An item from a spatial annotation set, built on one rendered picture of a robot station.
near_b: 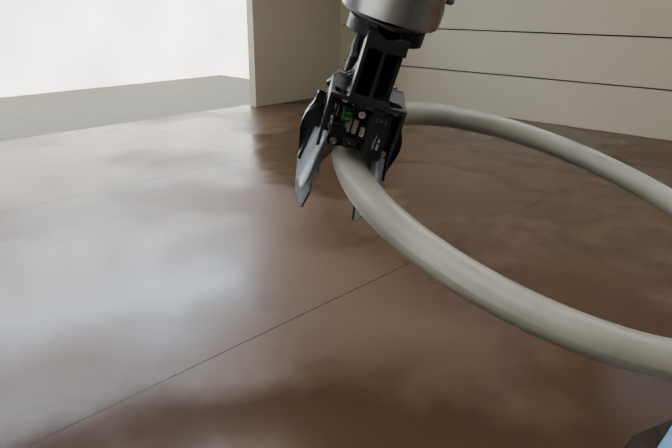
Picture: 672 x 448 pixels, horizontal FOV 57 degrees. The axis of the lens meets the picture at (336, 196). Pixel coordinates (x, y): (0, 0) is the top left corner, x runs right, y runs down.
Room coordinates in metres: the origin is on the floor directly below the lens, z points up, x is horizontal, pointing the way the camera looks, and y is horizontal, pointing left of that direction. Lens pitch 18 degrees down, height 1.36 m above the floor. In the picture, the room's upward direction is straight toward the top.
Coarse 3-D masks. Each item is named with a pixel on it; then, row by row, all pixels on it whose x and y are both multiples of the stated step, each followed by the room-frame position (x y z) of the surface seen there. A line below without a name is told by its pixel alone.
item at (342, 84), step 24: (360, 24) 0.55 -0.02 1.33; (360, 48) 0.59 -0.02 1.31; (384, 48) 0.53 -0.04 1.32; (408, 48) 0.53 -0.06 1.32; (360, 72) 0.53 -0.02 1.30; (384, 72) 0.56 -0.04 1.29; (336, 96) 0.54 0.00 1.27; (360, 96) 0.54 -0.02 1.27; (384, 96) 0.55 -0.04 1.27; (336, 120) 0.56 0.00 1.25; (360, 120) 0.56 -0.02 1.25; (384, 120) 0.54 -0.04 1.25; (336, 144) 0.56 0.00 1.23; (360, 144) 0.56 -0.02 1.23; (384, 144) 0.56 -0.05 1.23
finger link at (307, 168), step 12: (312, 132) 0.61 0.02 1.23; (324, 132) 0.59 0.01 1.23; (312, 144) 0.61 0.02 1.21; (324, 144) 0.61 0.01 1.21; (312, 156) 0.59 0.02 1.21; (324, 156) 0.61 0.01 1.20; (300, 168) 0.61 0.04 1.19; (312, 168) 0.61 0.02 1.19; (300, 180) 0.59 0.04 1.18; (312, 180) 0.62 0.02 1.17; (300, 192) 0.62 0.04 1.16; (300, 204) 0.62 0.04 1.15
